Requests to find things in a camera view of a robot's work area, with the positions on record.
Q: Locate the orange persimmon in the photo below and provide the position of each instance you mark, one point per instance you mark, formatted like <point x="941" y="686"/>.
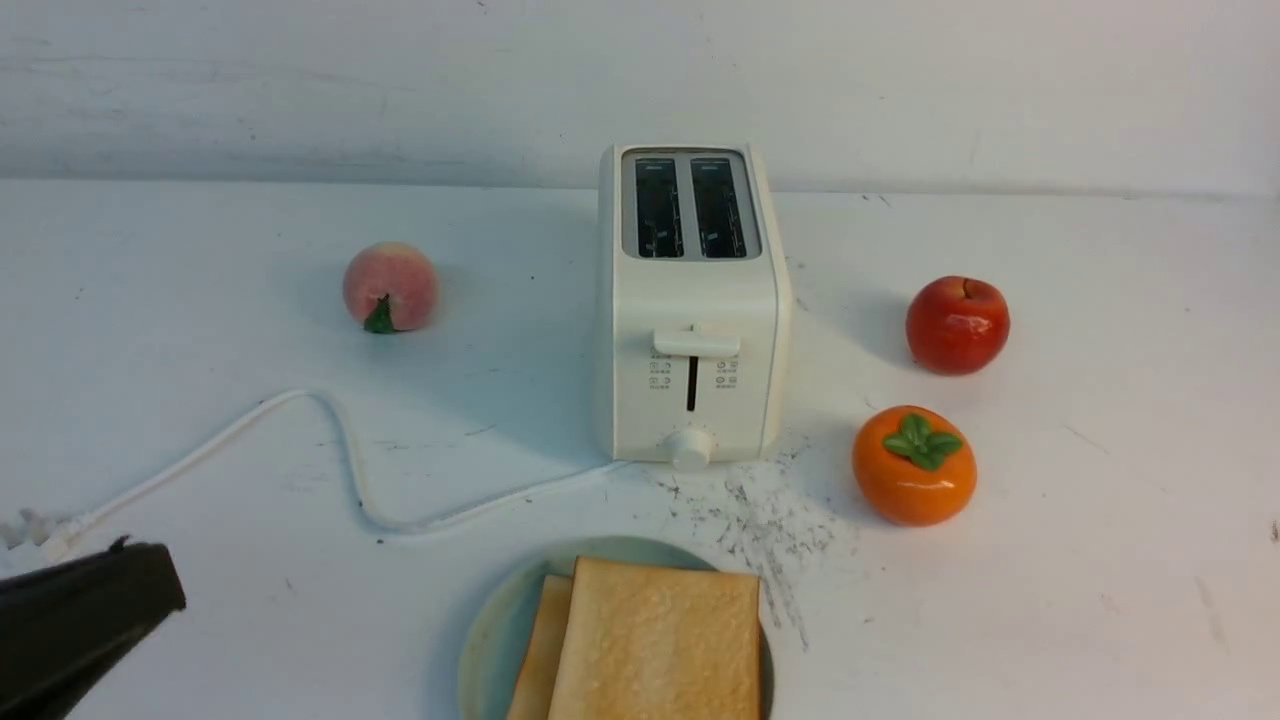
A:
<point x="914" y="467"/>

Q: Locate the light green plate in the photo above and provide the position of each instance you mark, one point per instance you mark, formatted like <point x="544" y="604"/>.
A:
<point x="499" y="635"/>

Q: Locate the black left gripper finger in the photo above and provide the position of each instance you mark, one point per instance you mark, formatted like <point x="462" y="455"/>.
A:
<point x="64" y="629"/>

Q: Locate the red apple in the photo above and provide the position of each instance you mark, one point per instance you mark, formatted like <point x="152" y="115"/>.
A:
<point x="957" y="325"/>

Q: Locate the white two-slot toaster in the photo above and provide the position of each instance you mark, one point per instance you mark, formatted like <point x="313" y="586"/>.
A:
<point x="694" y="306"/>

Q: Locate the toast slice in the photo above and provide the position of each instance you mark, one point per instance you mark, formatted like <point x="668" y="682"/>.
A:
<point x="536" y="678"/>
<point x="647" y="642"/>

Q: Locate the pink peach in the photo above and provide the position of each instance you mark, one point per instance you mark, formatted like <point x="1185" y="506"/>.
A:
<point x="391" y="288"/>

